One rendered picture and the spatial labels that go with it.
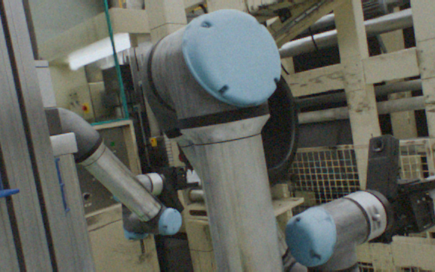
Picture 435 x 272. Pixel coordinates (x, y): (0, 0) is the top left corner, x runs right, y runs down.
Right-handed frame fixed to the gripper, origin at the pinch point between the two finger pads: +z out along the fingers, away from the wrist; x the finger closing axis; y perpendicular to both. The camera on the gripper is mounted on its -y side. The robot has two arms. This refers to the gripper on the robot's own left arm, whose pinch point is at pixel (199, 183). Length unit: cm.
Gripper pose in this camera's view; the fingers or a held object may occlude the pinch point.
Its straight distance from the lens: 157.2
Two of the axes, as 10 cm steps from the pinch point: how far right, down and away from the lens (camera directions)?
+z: 6.7, -0.4, 7.4
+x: -7.3, 0.8, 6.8
